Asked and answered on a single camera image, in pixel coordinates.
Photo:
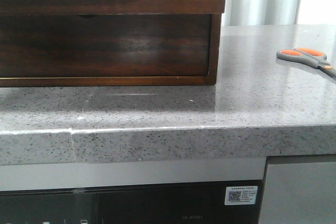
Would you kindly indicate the grey orange handled scissors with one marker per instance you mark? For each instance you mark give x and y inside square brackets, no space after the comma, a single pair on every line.
[309,57]

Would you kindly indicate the dark wooden drawer cabinet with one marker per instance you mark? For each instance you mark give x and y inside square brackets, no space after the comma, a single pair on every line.
[214,51]

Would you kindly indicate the white QR code sticker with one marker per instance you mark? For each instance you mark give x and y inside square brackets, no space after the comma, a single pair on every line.
[240,195]

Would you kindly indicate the black built-in oven appliance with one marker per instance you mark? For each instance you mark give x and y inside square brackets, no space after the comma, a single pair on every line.
[201,202]

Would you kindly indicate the grey cabinet door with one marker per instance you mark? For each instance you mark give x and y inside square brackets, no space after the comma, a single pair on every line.
[299,189]

